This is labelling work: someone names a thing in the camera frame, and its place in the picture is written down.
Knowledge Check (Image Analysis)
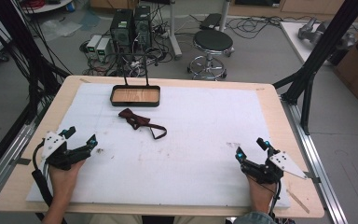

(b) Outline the aluminium rail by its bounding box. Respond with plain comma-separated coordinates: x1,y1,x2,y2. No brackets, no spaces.
0,104,49,208
280,94,350,224

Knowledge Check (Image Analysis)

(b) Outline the thin wooden stick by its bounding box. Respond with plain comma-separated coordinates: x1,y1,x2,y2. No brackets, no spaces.
285,188,311,215

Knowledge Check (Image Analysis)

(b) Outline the black flat box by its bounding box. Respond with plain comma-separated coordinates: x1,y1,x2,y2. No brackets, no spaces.
199,12,223,32

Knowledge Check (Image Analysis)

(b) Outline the black computer tower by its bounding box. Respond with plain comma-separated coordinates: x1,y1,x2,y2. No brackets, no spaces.
132,5,153,52
109,8,135,50

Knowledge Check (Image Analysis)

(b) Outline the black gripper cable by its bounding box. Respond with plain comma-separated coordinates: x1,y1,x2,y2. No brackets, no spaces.
31,140,69,224
268,180,283,220

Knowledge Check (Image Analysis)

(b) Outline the white desk leg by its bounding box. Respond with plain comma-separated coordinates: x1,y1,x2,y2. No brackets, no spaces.
167,0,184,61

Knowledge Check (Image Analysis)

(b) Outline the person's left hand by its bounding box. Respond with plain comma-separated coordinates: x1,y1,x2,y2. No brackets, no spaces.
48,158,87,203

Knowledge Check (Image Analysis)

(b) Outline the person's right hand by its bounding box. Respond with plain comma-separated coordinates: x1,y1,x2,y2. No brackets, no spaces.
245,174,278,215

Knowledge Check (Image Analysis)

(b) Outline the round white table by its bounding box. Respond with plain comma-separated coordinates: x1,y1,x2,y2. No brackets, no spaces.
21,0,75,15

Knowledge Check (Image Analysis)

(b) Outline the white foam mat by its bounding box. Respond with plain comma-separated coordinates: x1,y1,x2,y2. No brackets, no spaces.
26,82,292,210

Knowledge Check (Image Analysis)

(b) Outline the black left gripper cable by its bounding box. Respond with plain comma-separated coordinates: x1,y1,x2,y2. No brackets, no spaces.
31,140,69,224

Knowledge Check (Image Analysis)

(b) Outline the wooden table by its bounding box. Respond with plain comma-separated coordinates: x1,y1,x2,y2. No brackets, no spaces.
0,75,325,219

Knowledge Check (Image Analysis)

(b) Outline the dark red bow tie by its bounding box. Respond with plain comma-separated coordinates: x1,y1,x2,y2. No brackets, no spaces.
117,107,168,140

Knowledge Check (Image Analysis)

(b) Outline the grey robot part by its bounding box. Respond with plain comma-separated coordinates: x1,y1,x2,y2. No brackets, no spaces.
297,17,357,50

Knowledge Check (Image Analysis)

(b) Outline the black round stool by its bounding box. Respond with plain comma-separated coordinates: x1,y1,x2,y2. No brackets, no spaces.
186,29,235,82

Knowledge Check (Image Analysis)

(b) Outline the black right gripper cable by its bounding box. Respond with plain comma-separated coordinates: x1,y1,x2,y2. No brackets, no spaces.
268,180,283,220

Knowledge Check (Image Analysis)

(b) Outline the black tray with hanger stand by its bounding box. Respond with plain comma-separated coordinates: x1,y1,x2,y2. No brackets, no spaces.
109,51,161,108

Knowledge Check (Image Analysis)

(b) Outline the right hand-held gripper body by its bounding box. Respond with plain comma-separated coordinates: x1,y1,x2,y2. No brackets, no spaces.
241,150,308,185

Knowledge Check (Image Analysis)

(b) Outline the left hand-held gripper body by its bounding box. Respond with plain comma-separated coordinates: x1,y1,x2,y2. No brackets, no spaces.
40,130,90,172

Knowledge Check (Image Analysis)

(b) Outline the black metal frame stand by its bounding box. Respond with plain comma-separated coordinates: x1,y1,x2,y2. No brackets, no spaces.
272,0,358,136
0,0,73,126

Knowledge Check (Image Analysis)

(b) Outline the tangle of floor cables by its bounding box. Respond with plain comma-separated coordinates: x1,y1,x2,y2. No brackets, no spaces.
189,13,316,41

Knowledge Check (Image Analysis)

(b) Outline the white power supply unit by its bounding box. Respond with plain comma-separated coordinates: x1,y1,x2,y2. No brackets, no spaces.
86,34,103,54
95,37,112,63

